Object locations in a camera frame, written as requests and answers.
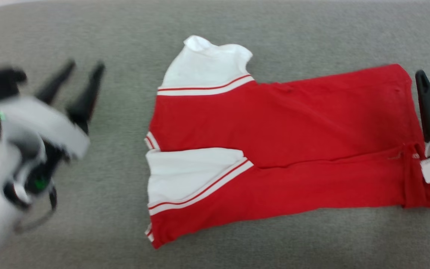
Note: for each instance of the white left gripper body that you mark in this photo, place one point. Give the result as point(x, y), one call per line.
point(39, 119)

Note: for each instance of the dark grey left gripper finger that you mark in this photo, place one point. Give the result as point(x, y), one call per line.
point(86, 99)
point(56, 84)

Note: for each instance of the red and white jersey garment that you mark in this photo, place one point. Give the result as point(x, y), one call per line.
point(274, 123)

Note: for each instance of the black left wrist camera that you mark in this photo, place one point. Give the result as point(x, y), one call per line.
point(2, 82)

